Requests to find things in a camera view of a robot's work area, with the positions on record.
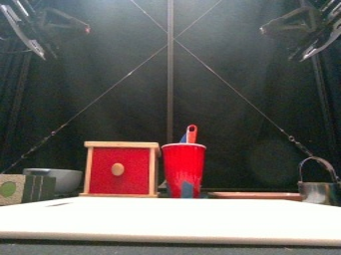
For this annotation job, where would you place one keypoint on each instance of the cardboard box with green circle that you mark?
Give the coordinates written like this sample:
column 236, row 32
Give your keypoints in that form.
column 25, row 188

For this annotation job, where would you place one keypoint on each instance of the vertical metal frame pole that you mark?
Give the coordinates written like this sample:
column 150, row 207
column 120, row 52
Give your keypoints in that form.
column 170, row 69

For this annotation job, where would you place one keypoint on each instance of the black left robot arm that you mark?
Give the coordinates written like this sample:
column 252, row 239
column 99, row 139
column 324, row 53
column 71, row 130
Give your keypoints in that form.
column 62, row 20

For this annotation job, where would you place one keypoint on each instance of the grey bowl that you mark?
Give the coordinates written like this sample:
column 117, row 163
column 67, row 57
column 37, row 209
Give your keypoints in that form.
column 62, row 177

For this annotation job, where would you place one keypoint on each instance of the red wooden box with knob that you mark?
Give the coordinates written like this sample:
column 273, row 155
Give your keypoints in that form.
column 121, row 170

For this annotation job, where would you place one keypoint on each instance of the brown flat tray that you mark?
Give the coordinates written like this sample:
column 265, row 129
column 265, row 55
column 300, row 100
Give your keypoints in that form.
column 256, row 195

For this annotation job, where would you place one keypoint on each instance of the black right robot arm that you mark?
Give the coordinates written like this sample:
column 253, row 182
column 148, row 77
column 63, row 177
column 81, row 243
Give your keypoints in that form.
column 291, row 22

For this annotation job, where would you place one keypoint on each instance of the white cutting board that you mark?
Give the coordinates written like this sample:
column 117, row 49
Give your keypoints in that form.
column 173, row 217

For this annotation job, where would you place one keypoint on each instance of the red plastic cup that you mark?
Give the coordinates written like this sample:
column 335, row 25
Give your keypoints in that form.
column 184, row 169

